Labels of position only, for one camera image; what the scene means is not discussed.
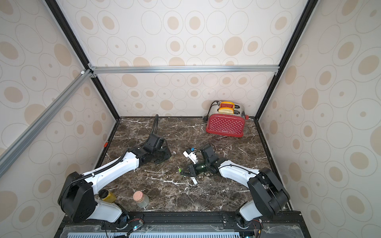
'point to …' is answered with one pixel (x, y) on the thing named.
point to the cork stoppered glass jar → (141, 199)
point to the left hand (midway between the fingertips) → (175, 153)
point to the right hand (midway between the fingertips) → (182, 177)
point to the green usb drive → (179, 170)
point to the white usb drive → (194, 181)
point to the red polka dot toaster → (226, 118)
